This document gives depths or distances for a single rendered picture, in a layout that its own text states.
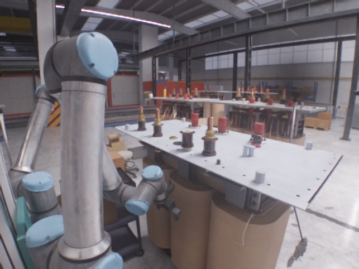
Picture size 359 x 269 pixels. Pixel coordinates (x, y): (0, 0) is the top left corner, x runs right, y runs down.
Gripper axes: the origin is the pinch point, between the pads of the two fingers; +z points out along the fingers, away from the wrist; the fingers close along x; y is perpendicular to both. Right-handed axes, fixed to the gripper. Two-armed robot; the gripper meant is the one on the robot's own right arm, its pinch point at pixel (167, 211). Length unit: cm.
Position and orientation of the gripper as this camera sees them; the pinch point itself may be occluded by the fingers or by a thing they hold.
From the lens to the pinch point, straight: 110.0
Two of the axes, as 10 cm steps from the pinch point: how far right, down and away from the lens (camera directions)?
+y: -6.0, 5.5, -5.8
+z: 1.7, 8.0, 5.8
